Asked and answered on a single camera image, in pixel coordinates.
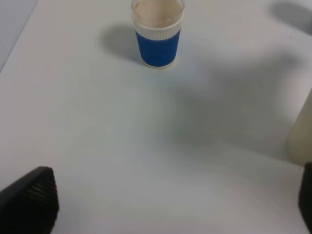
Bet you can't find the light green plastic cup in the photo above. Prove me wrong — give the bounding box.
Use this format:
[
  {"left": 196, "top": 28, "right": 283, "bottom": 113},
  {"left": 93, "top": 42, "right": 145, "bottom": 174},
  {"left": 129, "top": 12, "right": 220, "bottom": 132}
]
[{"left": 286, "top": 91, "right": 312, "bottom": 165}]

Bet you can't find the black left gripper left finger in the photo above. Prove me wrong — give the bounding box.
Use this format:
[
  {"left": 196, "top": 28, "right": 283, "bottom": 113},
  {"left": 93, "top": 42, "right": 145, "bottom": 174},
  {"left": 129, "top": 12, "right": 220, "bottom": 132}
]
[{"left": 0, "top": 166, "right": 59, "bottom": 234}]

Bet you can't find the blue sleeved paper cup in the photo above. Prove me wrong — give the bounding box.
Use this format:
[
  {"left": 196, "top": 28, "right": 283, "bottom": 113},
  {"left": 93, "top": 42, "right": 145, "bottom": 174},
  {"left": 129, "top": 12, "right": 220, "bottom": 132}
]
[{"left": 131, "top": 0, "right": 185, "bottom": 69}]

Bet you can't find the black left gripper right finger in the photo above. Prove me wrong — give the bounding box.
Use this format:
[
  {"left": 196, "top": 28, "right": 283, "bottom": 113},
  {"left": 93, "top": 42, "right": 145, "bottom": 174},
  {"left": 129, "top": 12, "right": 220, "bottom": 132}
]
[{"left": 298, "top": 162, "right": 312, "bottom": 234}]

